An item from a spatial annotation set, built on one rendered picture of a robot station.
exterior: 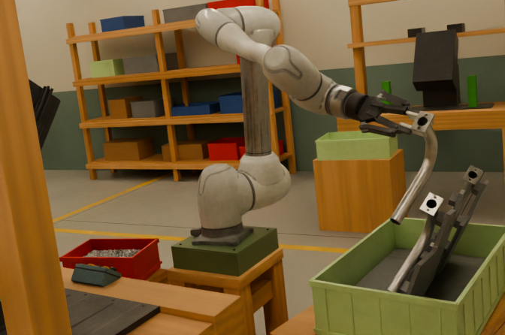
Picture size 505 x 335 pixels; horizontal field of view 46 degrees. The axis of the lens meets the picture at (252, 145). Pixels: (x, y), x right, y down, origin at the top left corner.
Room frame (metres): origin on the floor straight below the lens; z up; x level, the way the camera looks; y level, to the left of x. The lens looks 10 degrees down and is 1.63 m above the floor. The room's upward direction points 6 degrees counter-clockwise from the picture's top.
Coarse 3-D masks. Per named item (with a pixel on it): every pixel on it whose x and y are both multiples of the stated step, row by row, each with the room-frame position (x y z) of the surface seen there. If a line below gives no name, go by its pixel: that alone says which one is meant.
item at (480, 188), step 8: (480, 184) 1.78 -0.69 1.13; (472, 192) 1.79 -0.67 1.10; (480, 192) 1.76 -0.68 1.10; (472, 208) 1.78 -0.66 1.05; (464, 224) 1.72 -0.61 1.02; (456, 232) 1.71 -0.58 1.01; (456, 240) 1.74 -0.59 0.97; (448, 248) 1.72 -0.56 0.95; (448, 256) 1.75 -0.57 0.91; (440, 264) 1.74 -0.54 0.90
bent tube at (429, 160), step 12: (420, 120) 1.47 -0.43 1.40; (432, 120) 1.45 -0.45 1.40; (432, 132) 1.47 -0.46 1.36; (432, 144) 1.49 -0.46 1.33; (432, 156) 1.51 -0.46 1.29; (420, 168) 1.52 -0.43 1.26; (432, 168) 1.51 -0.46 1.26; (420, 180) 1.49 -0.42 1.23; (408, 192) 1.48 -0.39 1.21; (408, 204) 1.46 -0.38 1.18; (396, 216) 1.45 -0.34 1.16
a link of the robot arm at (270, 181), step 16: (256, 16) 2.15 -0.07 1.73; (272, 16) 2.20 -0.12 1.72; (256, 32) 2.14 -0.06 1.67; (272, 32) 2.19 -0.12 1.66; (240, 64) 2.21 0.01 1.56; (256, 64) 2.17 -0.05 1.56; (256, 80) 2.18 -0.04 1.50; (256, 96) 2.18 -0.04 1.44; (256, 112) 2.18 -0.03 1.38; (256, 128) 2.18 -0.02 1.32; (256, 144) 2.19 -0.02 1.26; (240, 160) 2.23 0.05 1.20; (256, 160) 2.17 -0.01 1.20; (272, 160) 2.19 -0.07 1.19; (256, 176) 2.16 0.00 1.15; (272, 176) 2.18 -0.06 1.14; (288, 176) 2.24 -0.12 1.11; (256, 192) 2.14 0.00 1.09; (272, 192) 2.18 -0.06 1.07; (256, 208) 2.17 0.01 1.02
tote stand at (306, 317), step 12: (504, 300) 1.66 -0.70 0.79; (300, 312) 1.73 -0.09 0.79; (312, 312) 1.73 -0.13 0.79; (492, 312) 1.60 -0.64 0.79; (504, 312) 1.60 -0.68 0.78; (288, 324) 1.66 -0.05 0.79; (300, 324) 1.65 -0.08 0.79; (312, 324) 1.65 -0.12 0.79; (492, 324) 1.54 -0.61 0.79; (504, 324) 1.60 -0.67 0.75
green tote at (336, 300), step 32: (384, 224) 1.99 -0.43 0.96; (416, 224) 2.01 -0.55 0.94; (480, 224) 1.88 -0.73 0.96; (352, 256) 1.78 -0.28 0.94; (384, 256) 1.97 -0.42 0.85; (480, 256) 1.88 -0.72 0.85; (320, 288) 1.56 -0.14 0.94; (352, 288) 1.50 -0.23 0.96; (480, 288) 1.51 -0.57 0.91; (320, 320) 1.56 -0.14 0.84; (352, 320) 1.50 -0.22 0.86; (384, 320) 1.45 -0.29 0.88; (416, 320) 1.40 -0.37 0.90; (448, 320) 1.35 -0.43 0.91; (480, 320) 1.49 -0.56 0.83
